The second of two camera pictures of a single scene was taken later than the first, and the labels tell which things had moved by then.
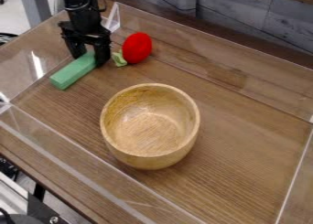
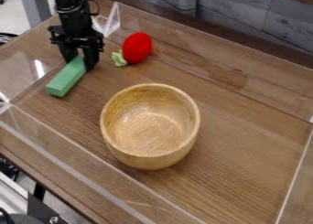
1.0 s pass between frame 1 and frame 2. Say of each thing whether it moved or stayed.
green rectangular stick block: moved
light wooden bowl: stayed
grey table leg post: stayed
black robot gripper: moved
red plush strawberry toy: stayed
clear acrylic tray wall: stayed
